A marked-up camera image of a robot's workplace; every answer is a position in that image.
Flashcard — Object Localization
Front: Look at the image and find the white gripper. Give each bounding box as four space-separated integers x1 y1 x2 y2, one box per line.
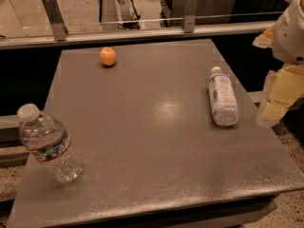
253 0 304 127

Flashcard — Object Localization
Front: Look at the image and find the blue labelled plastic bottle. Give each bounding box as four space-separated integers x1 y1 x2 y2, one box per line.
208 66 238 126

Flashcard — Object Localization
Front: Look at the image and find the clear water bottle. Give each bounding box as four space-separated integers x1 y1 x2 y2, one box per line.
17 104 84 184

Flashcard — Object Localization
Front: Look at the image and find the orange fruit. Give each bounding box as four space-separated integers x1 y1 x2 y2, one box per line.
99 47 116 67

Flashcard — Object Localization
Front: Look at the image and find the right metal rail bracket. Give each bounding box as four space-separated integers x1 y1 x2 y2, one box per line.
183 0 198 33

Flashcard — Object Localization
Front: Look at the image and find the metal rail bracket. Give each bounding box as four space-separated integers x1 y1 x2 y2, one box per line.
42 0 68 42
183 0 198 33

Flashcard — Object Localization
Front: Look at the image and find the horizontal metal rail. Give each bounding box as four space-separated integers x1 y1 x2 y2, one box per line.
0 21 275 49

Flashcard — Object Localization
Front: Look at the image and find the left metal rail bracket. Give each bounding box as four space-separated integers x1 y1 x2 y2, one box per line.
42 0 68 42

